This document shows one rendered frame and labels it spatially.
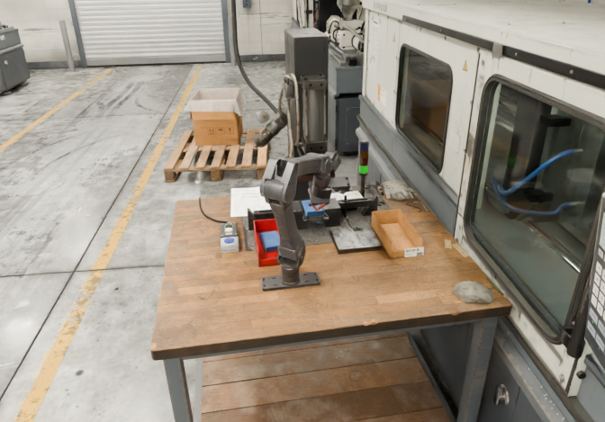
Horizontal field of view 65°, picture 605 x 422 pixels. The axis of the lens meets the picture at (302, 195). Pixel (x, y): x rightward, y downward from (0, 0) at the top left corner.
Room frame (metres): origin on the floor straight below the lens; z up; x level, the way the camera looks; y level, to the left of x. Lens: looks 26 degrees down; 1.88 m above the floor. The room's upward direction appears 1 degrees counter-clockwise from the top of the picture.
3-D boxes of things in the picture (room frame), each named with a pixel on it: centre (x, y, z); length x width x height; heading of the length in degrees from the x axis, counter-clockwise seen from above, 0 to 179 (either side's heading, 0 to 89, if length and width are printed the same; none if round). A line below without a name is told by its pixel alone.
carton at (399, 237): (1.60, -0.37, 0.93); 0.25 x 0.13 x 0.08; 9
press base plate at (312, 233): (1.84, -0.06, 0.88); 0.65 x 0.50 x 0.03; 99
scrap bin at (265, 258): (1.56, 0.12, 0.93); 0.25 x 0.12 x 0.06; 9
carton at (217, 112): (5.17, 0.92, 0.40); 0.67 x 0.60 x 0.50; 1
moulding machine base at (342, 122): (7.56, -0.58, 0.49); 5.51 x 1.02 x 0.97; 5
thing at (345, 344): (1.59, -0.03, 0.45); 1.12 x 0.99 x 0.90; 99
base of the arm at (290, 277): (1.34, 0.05, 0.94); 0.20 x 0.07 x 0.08; 99
